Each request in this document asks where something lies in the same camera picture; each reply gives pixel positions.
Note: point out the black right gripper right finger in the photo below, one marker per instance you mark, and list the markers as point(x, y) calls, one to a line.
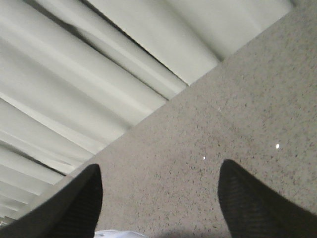
point(253, 210)

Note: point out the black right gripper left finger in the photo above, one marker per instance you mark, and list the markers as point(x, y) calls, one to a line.
point(73, 212)

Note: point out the light blue slipper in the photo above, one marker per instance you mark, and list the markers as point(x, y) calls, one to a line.
point(118, 234)

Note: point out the beige pleated curtain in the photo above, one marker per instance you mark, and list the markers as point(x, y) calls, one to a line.
point(75, 75)

